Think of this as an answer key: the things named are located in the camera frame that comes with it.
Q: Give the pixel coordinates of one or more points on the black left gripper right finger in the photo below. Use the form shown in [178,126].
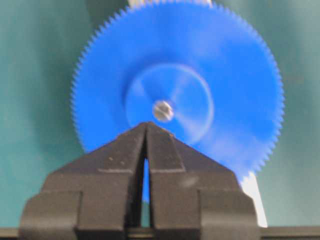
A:
[192,196]

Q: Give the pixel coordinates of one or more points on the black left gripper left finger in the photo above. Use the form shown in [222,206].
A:
[92,197]

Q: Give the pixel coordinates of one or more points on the silver aluminium extrusion rail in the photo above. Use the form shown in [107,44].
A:
[253,197]

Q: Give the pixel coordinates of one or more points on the large blue plastic gear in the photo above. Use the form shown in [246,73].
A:
[113,59]

